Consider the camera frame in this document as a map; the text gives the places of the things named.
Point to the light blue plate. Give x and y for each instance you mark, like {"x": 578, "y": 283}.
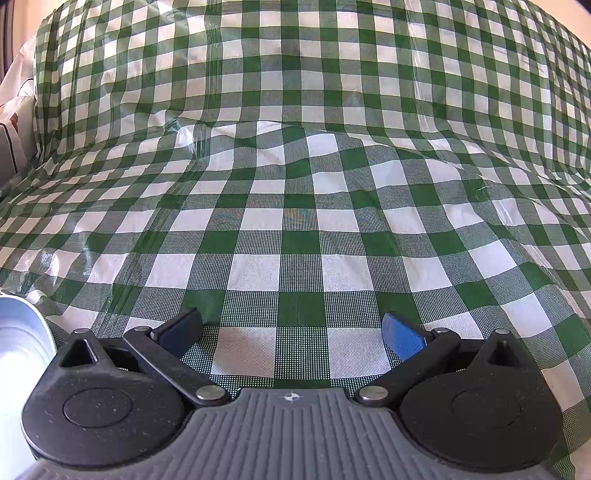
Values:
{"x": 21, "y": 327}

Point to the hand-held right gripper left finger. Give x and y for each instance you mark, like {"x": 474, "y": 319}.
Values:
{"x": 180, "y": 331}

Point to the green white checkered cloth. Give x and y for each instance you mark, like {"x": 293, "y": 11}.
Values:
{"x": 295, "y": 184}

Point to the white plastic bag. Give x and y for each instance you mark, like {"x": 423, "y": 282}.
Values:
{"x": 21, "y": 78}

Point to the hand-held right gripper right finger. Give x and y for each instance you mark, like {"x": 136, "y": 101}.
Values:
{"x": 401, "y": 339}

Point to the grey sofa armrest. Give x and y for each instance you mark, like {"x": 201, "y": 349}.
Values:
{"x": 8, "y": 147}

